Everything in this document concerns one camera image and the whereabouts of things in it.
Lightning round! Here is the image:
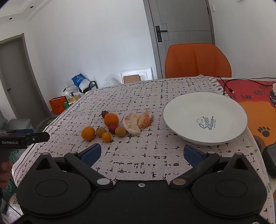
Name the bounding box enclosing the pale peeled citrus piece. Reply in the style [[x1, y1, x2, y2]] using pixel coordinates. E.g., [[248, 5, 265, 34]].
[[122, 114, 143, 135]]

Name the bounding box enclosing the white plastic bag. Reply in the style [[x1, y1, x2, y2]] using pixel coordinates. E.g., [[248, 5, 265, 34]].
[[63, 85, 81, 96]]

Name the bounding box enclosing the orange paper bag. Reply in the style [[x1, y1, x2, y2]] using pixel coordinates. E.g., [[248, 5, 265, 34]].
[[49, 96, 69, 114]]

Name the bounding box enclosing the grey interior door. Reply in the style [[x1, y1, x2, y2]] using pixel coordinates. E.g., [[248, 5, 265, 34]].
[[0, 33, 51, 121]]

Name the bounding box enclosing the grey sofa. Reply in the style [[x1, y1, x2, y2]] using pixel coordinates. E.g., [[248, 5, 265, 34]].
[[0, 110, 31, 131]]

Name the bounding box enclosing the white framed board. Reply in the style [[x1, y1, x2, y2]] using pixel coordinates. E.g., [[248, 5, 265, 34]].
[[120, 67, 153, 84]]

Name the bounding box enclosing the white printed plate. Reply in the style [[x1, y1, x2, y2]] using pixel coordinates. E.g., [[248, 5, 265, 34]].
[[163, 92, 248, 146]]

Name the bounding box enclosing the medium orange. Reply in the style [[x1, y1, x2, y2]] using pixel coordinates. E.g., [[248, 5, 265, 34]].
[[81, 126, 96, 141]]

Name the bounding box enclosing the orange red printed mat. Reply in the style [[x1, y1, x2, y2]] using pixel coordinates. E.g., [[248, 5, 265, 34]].
[[216, 77, 276, 155]]

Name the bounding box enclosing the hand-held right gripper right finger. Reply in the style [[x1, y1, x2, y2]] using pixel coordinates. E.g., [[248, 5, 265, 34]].
[[170, 144, 250, 190]]

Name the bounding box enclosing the cardboard box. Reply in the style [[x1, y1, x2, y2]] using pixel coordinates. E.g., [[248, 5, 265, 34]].
[[123, 74, 140, 84]]

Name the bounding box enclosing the clear plastic bag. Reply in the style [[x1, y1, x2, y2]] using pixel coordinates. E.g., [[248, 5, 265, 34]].
[[0, 192, 23, 224]]

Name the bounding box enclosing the black door handle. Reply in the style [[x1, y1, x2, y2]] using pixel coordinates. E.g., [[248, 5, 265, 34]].
[[155, 25, 168, 42]]

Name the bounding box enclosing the dark grey device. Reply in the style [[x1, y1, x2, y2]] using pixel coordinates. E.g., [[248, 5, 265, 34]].
[[262, 144, 276, 179]]

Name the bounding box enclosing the orange chair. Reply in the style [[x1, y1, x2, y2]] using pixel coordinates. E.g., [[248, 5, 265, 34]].
[[164, 43, 232, 79]]

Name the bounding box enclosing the black cable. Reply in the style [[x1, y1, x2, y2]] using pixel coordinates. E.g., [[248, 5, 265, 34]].
[[217, 75, 276, 94]]

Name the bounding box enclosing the peeled orange segment cluster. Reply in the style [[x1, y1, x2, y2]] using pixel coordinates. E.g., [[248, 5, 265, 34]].
[[138, 109, 153, 130]]

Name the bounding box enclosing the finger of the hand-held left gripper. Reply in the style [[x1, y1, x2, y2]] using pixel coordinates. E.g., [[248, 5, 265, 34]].
[[0, 129, 35, 134], [26, 132, 50, 143]]

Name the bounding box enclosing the black metal rack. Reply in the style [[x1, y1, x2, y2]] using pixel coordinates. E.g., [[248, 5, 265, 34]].
[[71, 81, 98, 97]]

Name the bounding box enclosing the blue white bag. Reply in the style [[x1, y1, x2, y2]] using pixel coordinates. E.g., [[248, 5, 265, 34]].
[[72, 73, 90, 91]]

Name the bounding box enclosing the person's left hand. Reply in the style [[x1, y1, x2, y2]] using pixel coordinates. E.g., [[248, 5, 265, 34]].
[[0, 160, 13, 173]]

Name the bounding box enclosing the large orange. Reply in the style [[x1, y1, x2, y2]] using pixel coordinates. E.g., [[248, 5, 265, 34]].
[[104, 113, 119, 127]]

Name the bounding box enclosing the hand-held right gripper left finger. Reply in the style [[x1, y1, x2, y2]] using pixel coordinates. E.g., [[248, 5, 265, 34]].
[[35, 143, 114, 190]]

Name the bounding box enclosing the white black patterned tablecloth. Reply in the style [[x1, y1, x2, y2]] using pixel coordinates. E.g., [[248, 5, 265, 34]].
[[12, 74, 271, 224]]

